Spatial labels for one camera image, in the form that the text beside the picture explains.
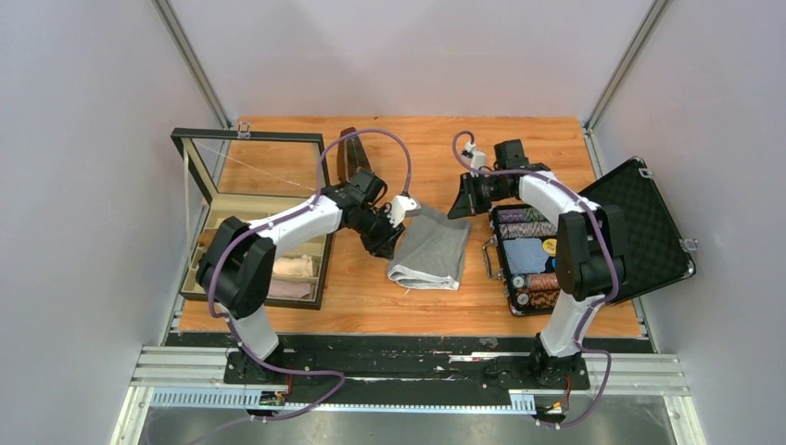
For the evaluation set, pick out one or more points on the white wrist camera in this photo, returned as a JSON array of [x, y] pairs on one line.
[[475, 158], [402, 207]]

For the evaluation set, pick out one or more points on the grey underwear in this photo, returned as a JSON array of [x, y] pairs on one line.
[[431, 254]]

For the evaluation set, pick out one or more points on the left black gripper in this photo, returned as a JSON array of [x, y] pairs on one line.
[[385, 246]]

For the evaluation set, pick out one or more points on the beige rolled cloth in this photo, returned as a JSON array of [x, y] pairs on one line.
[[298, 267]]

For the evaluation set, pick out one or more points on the pink rolled cloth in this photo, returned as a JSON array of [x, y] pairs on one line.
[[288, 290]]

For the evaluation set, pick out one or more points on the black poker chip case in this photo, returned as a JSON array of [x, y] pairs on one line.
[[643, 240]]

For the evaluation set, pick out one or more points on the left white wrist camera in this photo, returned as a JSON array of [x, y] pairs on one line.
[[402, 207]]

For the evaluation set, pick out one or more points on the yellow dealer chip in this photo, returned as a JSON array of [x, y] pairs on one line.
[[549, 245]]

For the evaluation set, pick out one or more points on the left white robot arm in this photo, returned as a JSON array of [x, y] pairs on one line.
[[236, 271]]

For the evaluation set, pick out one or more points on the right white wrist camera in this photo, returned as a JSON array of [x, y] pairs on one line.
[[475, 158]]

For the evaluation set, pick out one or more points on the white slotted cable duct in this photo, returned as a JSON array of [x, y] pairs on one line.
[[257, 400]]

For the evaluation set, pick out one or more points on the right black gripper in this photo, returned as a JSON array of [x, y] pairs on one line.
[[465, 205]]

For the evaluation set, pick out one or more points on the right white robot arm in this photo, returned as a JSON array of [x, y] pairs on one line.
[[590, 254]]

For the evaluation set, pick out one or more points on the blue playing card deck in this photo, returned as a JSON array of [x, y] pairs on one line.
[[526, 255]]

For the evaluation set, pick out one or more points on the black glass-lid organizer box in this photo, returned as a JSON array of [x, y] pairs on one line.
[[245, 174]]

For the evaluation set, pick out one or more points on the brown wooden metronome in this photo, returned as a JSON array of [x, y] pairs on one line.
[[350, 158]]

